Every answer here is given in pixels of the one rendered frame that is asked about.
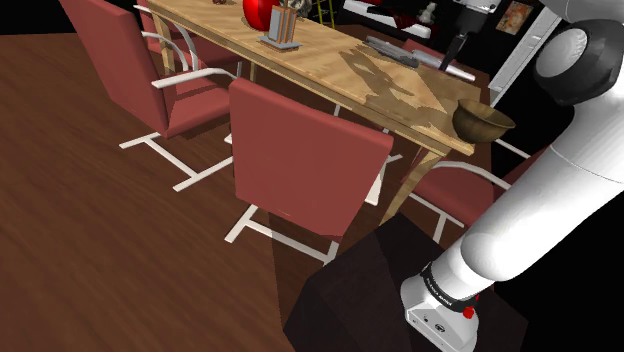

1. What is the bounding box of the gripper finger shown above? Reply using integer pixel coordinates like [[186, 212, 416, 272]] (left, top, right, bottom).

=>
[[439, 31, 470, 73]]

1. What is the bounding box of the silver long tool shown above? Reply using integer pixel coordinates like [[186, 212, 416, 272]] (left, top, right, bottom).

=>
[[411, 48, 477, 83]]

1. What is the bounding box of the white and red sofa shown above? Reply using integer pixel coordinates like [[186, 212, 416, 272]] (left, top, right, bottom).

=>
[[341, 0, 439, 41]]

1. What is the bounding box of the brown bowl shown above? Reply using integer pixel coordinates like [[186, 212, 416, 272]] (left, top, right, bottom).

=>
[[451, 98, 517, 145]]

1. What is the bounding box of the wooden dining table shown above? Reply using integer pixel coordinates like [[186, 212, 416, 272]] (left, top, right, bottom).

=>
[[146, 0, 484, 226]]

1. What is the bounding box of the grey figure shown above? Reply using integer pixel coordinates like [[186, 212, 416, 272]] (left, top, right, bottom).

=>
[[291, 0, 314, 20]]

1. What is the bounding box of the grey and brown holder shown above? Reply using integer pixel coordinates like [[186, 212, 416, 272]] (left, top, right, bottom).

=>
[[257, 4, 304, 53]]

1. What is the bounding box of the red round vase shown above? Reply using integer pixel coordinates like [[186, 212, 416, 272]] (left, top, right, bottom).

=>
[[242, 0, 282, 32]]

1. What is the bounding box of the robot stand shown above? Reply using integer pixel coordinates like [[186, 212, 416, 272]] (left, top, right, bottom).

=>
[[282, 211, 531, 352]]

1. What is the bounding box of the framed wall picture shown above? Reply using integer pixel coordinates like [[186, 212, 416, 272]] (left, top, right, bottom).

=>
[[495, 0, 535, 36]]

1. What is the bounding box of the white door frame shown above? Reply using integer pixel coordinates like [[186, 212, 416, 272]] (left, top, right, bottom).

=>
[[487, 8, 563, 107]]

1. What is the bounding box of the red chair with white frame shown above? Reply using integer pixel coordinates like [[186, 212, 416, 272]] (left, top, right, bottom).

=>
[[58, 0, 240, 193], [133, 0, 243, 70], [403, 138, 548, 245], [223, 76, 405, 267]]

